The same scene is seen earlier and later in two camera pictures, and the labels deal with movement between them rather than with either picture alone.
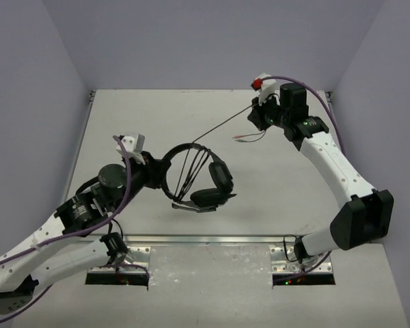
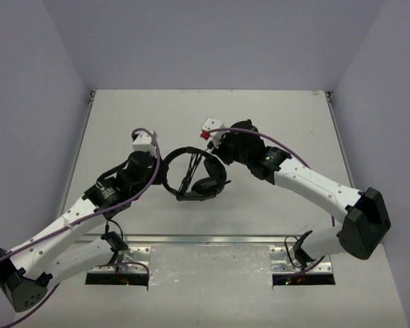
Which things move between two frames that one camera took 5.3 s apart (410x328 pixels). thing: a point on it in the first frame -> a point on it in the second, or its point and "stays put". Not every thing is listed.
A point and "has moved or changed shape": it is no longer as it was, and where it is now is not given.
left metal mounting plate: (137, 255) stays put
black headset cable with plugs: (197, 159) has moved or changed shape
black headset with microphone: (207, 199) has moved or changed shape
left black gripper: (156, 169) stays put
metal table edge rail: (199, 238) stays put
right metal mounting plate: (281, 265) stays put
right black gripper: (258, 113) -> (219, 151)
